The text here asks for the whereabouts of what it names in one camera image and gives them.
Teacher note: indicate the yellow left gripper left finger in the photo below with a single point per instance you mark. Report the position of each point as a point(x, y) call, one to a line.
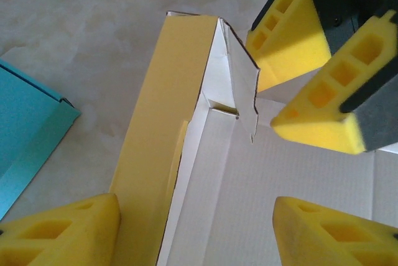
point(77, 232)

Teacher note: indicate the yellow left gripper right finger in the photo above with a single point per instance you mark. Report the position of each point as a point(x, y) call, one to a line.
point(311, 235)

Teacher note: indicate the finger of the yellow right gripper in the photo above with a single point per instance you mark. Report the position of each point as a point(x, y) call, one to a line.
point(295, 48)
point(326, 123)

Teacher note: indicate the blue white paper box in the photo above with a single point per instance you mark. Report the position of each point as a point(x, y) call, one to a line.
point(28, 123)

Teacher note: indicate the yellow white paper box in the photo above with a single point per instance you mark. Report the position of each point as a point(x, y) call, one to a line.
point(149, 123)

